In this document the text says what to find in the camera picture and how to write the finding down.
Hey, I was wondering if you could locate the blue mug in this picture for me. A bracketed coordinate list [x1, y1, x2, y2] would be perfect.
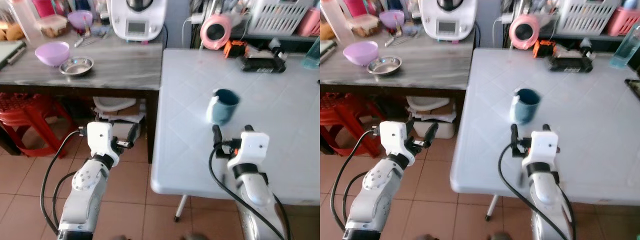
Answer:
[206, 88, 241, 126]
[510, 88, 542, 125]

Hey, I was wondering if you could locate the white box with lid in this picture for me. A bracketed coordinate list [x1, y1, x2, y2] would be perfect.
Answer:
[406, 96, 457, 140]
[92, 96, 146, 141]

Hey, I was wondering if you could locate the red plastic stool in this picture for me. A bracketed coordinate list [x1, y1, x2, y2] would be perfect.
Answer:
[0, 92, 76, 158]
[320, 92, 386, 158]

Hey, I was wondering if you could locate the stainless steel bowl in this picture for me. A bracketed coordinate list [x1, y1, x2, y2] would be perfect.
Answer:
[367, 56, 403, 77]
[59, 56, 95, 77]

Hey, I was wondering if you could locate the black flat device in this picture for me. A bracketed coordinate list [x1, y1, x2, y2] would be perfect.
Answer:
[548, 46, 596, 74]
[240, 46, 288, 74]

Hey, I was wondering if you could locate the white table leg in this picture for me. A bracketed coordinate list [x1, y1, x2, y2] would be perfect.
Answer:
[173, 195, 189, 222]
[484, 195, 500, 222]

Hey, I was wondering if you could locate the orange and black device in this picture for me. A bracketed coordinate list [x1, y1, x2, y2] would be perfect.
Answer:
[533, 40, 557, 59]
[223, 40, 251, 59]

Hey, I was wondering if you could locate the metal cutlery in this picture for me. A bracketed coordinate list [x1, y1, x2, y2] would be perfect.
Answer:
[74, 31, 109, 48]
[384, 29, 421, 48]

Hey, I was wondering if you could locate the large purple plastic bowl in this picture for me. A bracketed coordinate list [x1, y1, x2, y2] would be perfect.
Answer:
[35, 41, 70, 68]
[343, 41, 379, 67]

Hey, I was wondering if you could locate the teal translucent bottle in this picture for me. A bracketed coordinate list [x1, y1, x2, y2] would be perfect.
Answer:
[609, 17, 640, 69]
[301, 37, 321, 70]

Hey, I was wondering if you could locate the pink round fan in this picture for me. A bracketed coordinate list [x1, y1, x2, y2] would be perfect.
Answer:
[509, 14, 541, 51]
[200, 14, 236, 51]

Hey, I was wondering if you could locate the small purple bowl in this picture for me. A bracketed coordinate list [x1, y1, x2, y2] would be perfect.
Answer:
[379, 10, 406, 30]
[67, 10, 94, 33]

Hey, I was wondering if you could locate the dark flat tray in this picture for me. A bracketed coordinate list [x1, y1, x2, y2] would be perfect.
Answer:
[320, 39, 337, 63]
[0, 40, 27, 71]

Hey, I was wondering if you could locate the clear food container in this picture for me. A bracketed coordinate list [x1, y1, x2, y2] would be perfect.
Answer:
[37, 15, 69, 38]
[347, 14, 379, 37]

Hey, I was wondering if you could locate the white kitchen food processor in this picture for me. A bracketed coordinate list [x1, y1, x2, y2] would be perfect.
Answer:
[420, 0, 478, 42]
[106, 0, 167, 42]

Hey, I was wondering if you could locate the white plastic basket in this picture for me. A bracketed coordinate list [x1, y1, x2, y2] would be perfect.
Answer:
[555, 0, 621, 36]
[247, 0, 313, 36]

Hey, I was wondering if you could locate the pink plastic basket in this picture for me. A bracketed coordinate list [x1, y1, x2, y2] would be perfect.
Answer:
[605, 7, 640, 37]
[295, 7, 321, 37]

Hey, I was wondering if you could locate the clear plastic jug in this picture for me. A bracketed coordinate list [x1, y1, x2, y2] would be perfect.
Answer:
[320, 0, 352, 43]
[10, 0, 43, 43]

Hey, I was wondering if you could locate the pink red container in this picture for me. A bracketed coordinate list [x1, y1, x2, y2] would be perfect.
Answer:
[32, 0, 56, 18]
[344, 0, 368, 17]

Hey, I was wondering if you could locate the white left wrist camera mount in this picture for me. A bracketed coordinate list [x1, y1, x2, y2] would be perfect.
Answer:
[379, 121, 416, 166]
[86, 121, 121, 166]

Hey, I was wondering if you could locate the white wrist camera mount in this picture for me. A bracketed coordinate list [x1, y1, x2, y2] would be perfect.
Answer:
[379, 121, 416, 166]
[522, 131, 560, 171]
[227, 131, 271, 173]
[86, 121, 121, 166]

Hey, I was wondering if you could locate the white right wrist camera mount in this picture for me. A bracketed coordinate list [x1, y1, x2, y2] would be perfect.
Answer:
[227, 131, 271, 173]
[522, 131, 560, 171]

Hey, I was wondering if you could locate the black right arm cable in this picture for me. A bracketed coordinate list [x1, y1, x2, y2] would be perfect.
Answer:
[497, 142, 571, 240]
[208, 144, 287, 240]

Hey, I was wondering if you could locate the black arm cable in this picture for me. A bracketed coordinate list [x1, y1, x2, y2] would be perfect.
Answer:
[208, 144, 287, 240]
[330, 129, 382, 233]
[40, 129, 88, 236]
[497, 142, 571, 240]

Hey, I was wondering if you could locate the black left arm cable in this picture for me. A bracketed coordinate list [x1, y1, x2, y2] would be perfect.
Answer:
[40, 129, 88, 236]
[330, 129, 382, 233]

